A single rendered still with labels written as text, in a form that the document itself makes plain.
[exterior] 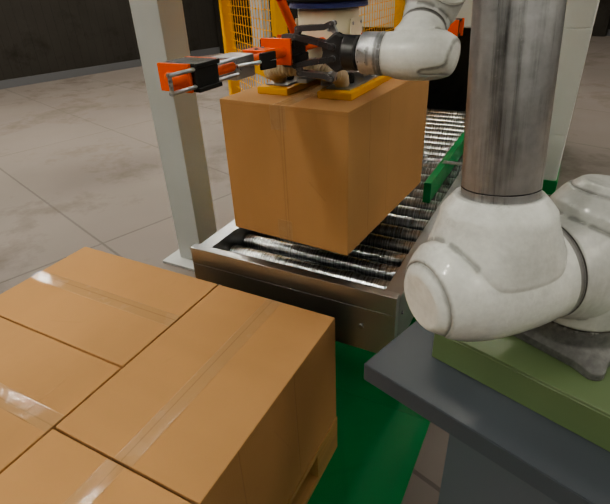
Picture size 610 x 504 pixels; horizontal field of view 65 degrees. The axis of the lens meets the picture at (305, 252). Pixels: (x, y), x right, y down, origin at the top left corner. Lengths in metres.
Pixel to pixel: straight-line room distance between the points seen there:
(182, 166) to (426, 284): 1.94
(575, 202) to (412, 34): 0.51
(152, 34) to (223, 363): 1.57
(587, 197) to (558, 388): 0.28
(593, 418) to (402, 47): 0.75
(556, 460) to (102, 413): 0.89
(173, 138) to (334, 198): 1.30
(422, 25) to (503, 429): 0.78
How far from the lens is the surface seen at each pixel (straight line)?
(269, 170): 1.36
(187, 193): 2.51
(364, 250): 1.63
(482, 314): 0.65
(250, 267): 1.48
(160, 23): 2.32
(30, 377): 1.37
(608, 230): 0.78
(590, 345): 0.88
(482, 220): 0.63
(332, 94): 1.31
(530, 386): 0.85
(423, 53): 1.07
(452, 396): 0.86
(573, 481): 0.81
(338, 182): 1.25
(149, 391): 1.21
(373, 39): 1.12
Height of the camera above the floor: 1.37
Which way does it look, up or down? 30 degrees down
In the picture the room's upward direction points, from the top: 3 degrees counter-clockwise
